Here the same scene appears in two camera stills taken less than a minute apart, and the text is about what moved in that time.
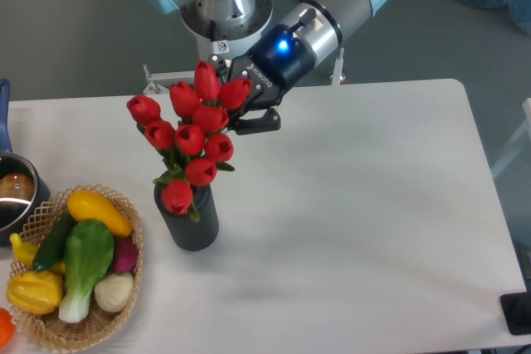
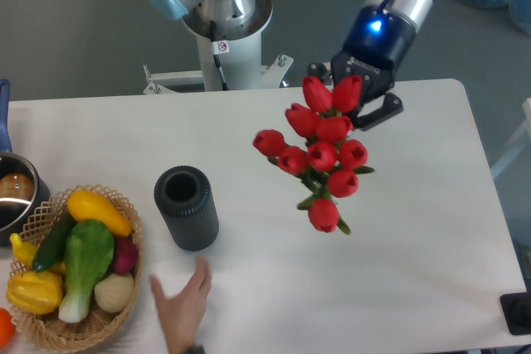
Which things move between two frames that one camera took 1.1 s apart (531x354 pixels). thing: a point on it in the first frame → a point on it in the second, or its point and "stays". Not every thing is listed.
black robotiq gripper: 283,60 → 375,41
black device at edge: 517,312 stays
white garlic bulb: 114,293 stays
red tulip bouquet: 187,133 → 328,164
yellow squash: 87,206 stays
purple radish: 126,254 stays
